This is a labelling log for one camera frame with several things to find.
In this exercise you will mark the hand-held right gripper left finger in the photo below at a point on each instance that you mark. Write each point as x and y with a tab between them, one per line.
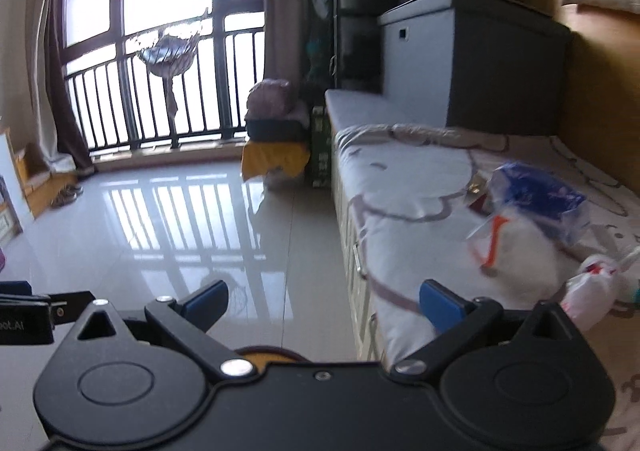
207	298

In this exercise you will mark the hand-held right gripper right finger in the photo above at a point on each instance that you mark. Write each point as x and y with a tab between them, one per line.
442	306

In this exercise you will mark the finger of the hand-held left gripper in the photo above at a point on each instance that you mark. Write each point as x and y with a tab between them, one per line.
15	288
65	303

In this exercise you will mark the yellow bin with black rim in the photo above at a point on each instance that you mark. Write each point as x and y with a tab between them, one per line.
272	355

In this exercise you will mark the blue plastic bag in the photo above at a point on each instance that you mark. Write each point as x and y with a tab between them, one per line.
540	196

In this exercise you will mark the white plastic bag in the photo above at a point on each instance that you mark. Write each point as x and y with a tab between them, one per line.
590	286

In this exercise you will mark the wooden step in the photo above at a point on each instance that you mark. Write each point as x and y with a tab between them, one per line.
42	176

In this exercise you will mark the cartoon printed blanket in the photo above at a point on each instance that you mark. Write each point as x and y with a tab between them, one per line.
415	191

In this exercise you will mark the white bag under yellow cloth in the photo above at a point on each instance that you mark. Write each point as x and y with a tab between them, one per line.
282	178

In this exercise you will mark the yellow cloth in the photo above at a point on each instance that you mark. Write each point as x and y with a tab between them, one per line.
275	156

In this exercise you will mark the black balcony railing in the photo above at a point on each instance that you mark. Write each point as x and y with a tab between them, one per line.
175	133

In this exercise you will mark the green carton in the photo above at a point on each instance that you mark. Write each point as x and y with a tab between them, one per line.
321	146

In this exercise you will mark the dark brown curtain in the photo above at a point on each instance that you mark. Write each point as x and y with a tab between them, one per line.
67	96

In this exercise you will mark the pink stuffed bag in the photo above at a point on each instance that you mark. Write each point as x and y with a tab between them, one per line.
270	98

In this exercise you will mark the hanging net basket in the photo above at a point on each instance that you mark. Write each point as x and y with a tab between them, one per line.
167	56

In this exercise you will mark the grey storage box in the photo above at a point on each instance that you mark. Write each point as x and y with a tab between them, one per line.
450	56

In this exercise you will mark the teal patterned bag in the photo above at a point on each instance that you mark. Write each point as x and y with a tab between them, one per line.
320	31

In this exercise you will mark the grey-brown curtain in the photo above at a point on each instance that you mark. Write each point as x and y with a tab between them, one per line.
287	6

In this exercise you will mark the black shelf unit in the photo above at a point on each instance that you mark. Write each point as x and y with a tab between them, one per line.
357	6

